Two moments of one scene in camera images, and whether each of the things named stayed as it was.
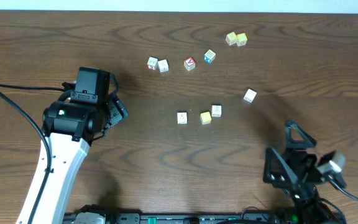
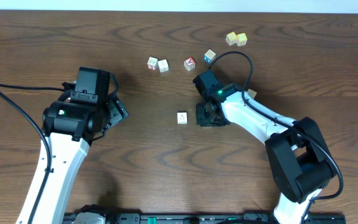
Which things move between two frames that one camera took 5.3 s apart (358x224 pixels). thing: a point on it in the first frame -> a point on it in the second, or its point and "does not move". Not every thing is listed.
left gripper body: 117,110 does not move
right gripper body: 304,165 -> 205,117
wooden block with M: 250,95 does not move
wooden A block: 182,117 does not move
